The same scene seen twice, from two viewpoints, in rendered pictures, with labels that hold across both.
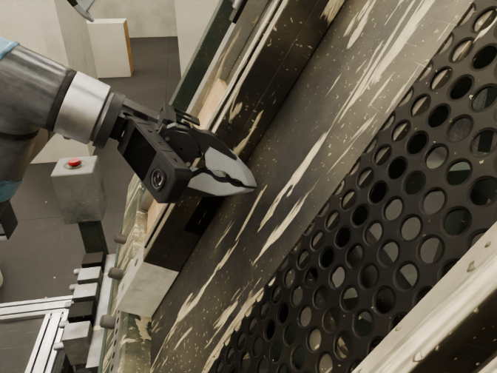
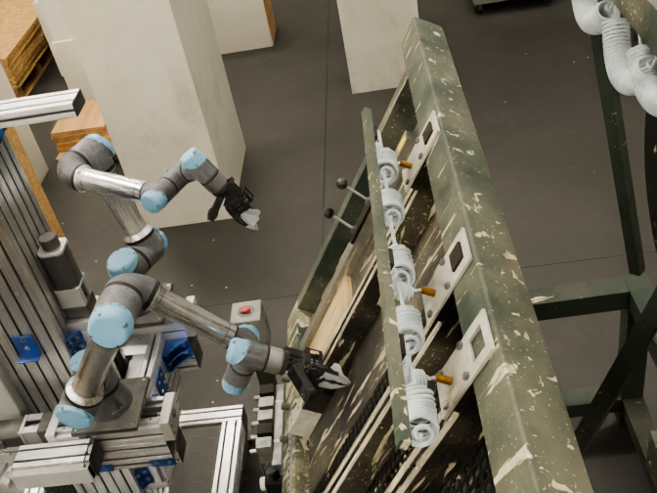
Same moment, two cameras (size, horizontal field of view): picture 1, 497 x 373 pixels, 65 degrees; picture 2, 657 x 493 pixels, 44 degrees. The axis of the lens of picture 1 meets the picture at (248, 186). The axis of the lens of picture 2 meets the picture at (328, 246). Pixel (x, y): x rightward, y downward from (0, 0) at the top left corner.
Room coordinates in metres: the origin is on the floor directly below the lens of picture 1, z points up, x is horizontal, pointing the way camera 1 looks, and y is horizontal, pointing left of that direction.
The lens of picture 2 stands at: (-1.08, -0.51, 2.94)
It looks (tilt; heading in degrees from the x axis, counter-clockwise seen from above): 37 degrees down; 17
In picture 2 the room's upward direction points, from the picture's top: 12 degrees counter-clockwise
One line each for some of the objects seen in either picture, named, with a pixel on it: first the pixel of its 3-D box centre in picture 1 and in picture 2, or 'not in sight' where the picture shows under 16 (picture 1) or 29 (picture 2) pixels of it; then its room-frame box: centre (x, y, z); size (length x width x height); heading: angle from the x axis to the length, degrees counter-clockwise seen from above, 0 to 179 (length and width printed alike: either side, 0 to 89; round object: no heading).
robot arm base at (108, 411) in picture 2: not in sight; (106, 393); (0.51, 0.84, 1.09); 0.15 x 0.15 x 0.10
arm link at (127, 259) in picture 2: not in sight; (126, 269); (1.00, 0.92, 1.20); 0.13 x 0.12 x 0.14; 164
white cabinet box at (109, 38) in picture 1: (107, 47); (235, 4); (5.79, 2.01, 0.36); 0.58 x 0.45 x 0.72; 99
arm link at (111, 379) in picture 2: not in sight; (92, 371); (0.50, 0.84, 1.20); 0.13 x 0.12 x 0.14; 5
